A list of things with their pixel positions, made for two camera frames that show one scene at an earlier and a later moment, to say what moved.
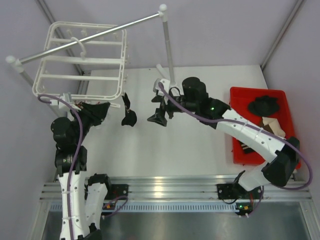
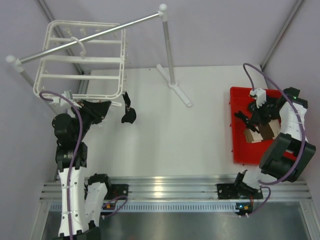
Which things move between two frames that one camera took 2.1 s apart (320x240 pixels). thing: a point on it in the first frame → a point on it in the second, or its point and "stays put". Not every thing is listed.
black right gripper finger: x=158 y=99 → x=240 y=114
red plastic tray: x=244 y=153 stays put
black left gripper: x=96 y=112 stays put
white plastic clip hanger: x=93 y=69 stays put
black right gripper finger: x=159 y=118 → x=252 y=126
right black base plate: x=233 y=191 stays put
